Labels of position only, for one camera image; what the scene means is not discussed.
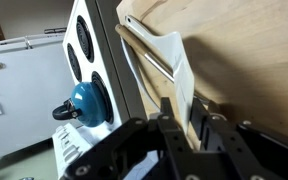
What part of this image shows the metal ladle wooden handle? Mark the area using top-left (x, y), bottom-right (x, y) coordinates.
top-left (114, 23), bottom-right (230, 123)

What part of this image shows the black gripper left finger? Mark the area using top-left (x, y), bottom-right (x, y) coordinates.
top-left (157, 97), bottom-right (215, 180)

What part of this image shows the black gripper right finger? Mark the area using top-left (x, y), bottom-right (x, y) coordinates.
top-left (190, 98), bottom-right (278, 180)

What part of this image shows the white slotted metal spatula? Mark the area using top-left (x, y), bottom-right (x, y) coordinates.
top-left (123, 14), bottom-right (196, 134)

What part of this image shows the blue kettle black handle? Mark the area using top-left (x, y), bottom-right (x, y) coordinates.
top-left (52, 81), bottom-right (107, 128)

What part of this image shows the white electric stove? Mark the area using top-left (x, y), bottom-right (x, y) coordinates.
top-left (52, 0), bottom-right (149, 179)

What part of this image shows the white fridge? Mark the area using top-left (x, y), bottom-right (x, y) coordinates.
top-left (0, 33), bottom-right (77, 164)

